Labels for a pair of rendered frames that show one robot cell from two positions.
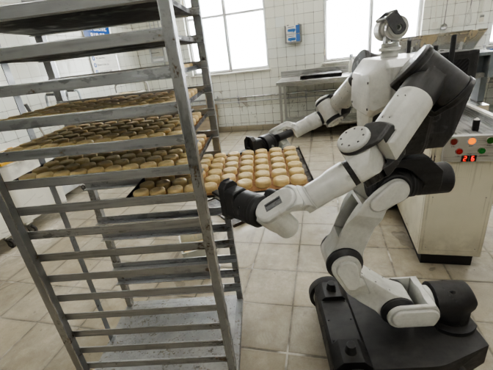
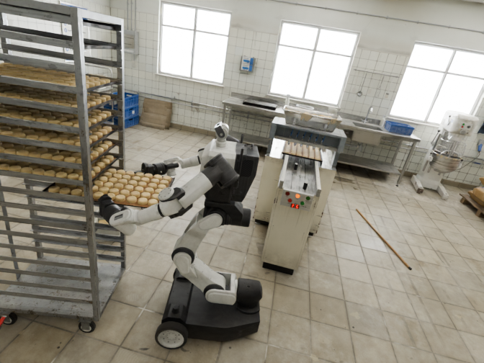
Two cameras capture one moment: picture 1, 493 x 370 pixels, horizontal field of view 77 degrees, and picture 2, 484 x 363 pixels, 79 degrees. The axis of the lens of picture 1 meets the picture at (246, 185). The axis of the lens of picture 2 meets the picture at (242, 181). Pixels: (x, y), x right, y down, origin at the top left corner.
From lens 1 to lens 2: 0.78 m
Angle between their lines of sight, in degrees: 8
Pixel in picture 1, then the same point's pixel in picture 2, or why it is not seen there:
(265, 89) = (216, 101)
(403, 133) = (188, 196)
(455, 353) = (238, 323)
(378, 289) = (202, 276)
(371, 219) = (199, 233)
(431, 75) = (214, 171)
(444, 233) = (278, 251)
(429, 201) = (271, 227)
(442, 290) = (243, 284)
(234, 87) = (190, 93)
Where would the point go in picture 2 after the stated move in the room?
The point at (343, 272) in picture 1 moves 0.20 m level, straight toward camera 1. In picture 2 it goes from (178, 261) to (163, 284)
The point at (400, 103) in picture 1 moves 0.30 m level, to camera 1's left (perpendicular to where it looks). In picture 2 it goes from (194, 181) to (124, 173)
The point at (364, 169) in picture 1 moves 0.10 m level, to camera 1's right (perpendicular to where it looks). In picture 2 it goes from (166, 210) to (189, 212)
